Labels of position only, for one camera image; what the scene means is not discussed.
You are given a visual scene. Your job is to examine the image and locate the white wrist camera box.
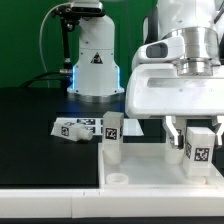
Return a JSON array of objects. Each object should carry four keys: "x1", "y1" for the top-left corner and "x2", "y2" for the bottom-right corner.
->
[{"x1": 132, "y1": 36, "x2": 185, "y2": 69}]

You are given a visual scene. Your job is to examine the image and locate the white square tabletop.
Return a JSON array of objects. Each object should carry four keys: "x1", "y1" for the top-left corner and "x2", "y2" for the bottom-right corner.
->
[{"x1": 98, "y1": 143, "x2": 224, "y2": 190}]

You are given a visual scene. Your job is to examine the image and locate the black floor cables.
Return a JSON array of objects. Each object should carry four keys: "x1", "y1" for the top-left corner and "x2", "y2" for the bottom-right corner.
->
[{"x1": 20, "y1": 70, "x2": 73, "y2": 89}]

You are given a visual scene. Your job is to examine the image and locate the grey rear camera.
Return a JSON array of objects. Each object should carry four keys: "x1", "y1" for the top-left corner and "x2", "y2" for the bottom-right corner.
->
[{"x1": 71, "y1": 0, "x2": 105, "y2": 17}]

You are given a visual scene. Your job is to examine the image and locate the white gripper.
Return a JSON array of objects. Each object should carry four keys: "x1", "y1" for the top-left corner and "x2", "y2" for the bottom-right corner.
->
[{"x1": 125, "y1": 63, "x2": 224, "y2": 150}]

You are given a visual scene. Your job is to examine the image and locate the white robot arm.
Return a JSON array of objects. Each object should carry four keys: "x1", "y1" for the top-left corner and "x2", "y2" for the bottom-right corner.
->
[{"x1": 68, "y1": 0, "x2": 224, "y2": 145}]

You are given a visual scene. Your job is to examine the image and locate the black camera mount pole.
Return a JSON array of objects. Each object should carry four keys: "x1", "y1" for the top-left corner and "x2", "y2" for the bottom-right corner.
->
[{"x1": 52, "y1": 3, "x2": 80, "y2": 76}]

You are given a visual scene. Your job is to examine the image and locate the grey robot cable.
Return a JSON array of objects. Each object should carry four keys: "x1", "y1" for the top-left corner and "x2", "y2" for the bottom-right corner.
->
[{"x1": 38, "y1": 2, "x2": 71, "y2": 88}]

